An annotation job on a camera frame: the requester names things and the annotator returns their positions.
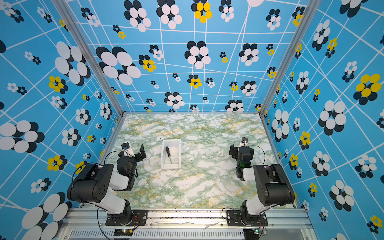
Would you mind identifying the black handled screwdriver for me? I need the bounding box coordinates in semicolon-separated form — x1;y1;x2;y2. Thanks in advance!
165;146;172;164

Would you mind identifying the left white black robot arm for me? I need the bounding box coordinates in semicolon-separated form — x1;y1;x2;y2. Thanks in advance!
67;143;147;220

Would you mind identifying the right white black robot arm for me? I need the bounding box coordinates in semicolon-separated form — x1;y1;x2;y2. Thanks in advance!
229;144;295;226

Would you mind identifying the white translucent plastic bin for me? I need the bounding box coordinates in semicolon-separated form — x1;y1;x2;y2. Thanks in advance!
161;139;182;170

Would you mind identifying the left green circuit board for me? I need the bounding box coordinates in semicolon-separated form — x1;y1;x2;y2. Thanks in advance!
114;229;134;238

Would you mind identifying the green circuit board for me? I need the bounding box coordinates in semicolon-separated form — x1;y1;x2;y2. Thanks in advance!
114;229;134;238
243;229;262;240

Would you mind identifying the right green circuit board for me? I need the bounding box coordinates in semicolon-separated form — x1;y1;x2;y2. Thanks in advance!
243;229;262;240

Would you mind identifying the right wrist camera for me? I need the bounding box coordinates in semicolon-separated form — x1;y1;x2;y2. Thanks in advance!
241;137;248;146

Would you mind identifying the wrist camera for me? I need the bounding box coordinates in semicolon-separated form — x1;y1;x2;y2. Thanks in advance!
241;137;248;146
121;143;130;151

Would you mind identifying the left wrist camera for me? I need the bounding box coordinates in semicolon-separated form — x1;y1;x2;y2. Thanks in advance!
121;143;130;151

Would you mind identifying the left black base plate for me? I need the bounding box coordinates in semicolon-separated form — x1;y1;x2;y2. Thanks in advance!
105;210;149;227

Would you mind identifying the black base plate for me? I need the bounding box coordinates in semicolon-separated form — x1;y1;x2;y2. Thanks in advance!
224;210;268;228
105;210;149;227

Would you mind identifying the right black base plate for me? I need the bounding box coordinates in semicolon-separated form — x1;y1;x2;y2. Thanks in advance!
224;210;268;228

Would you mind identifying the aluminium front rail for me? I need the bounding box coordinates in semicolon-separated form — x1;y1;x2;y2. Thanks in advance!
62;208;313;231

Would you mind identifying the white vented cable duct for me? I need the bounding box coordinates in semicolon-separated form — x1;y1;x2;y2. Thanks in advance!
69;229;244;240

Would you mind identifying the right aluminium corner post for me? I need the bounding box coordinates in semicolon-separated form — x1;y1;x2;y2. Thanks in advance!
260;0;321;118

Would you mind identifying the aluminium corner post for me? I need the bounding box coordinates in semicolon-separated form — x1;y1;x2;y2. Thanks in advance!
52;1;124;118
260;0;321;118

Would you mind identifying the left aluminium corner post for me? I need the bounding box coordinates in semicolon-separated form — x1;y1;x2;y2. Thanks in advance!
52;1;124;118

